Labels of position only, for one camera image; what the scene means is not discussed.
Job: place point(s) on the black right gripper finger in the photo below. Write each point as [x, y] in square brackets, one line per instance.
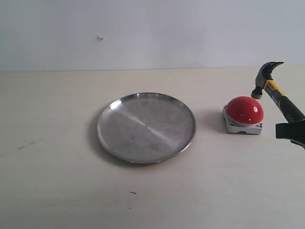
[295, 132]

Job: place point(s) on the yellow black claw hammer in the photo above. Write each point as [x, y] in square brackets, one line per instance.
[264, 81]

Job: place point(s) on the red dome push button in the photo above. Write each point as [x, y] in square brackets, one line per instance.
[243, 114]

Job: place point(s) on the round steel plate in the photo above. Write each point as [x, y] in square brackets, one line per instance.
[146, 127]

